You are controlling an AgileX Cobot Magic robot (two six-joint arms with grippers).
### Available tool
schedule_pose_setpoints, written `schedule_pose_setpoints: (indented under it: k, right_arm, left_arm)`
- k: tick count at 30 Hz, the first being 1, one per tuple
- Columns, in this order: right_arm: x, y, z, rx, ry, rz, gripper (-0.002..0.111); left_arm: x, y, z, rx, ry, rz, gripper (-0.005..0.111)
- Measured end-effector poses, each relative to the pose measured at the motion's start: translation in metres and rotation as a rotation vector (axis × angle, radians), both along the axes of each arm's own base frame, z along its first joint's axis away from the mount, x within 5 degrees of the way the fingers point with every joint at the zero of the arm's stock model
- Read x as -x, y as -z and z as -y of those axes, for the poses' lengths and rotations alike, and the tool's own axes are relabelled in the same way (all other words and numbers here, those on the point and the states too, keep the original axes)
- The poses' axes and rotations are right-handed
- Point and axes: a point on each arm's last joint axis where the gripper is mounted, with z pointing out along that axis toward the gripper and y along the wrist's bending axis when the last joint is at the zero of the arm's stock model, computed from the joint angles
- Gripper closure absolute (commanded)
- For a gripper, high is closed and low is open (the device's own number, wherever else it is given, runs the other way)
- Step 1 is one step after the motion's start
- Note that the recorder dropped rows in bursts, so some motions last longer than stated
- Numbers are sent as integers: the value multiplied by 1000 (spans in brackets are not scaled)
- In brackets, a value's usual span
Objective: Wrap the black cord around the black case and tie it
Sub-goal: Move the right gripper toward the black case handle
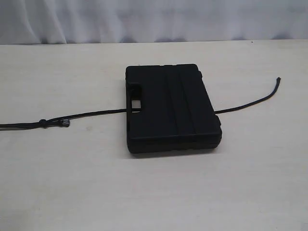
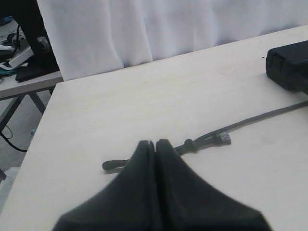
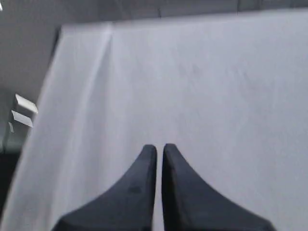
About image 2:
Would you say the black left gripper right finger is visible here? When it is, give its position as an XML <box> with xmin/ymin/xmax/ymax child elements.
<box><xmin>155</xmin><ymin>140</ymin><xmax>269</xmax><ymax>231</ymax></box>

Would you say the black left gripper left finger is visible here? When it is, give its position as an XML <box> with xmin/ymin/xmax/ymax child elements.
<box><xmin>53</xmin><ymin>141</ymin><xmax>157</xmax><ymax>231</ymax></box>

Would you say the black cord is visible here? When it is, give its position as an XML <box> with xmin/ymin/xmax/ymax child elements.
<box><xmin>102</xmin><ymin>100</ymin><xmax>308</xmax><ymax>174</ymax></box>

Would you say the black plastic case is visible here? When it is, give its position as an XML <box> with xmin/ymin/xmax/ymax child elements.
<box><xmin>266</xmin><ymin>41</ymin><xmax>308</xmax><ymax>94</ymax></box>

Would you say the grey side table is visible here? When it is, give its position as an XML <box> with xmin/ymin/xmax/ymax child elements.
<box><xmin>0</xmin><ymin>71</ymin><xmax>63</xmax><ymax>130</ymax></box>

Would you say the black cloth on side table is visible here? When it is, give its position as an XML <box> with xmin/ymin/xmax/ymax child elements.
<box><xmin>15</xmin><ymin>64</ymin><xmax>59</xmax><ymax>82</ymax></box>

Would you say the white curtain backdrop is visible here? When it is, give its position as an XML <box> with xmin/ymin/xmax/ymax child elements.
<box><xmin>38</xmin><ymin>0</ymin><xmax>308</xmax><ymax>81</ymax></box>

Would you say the black floor cable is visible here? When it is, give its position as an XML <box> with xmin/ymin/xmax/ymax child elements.
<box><xmin>0</xmin><ymin>125</ymin><xmax>29</xmax><ymax>153</ymax></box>

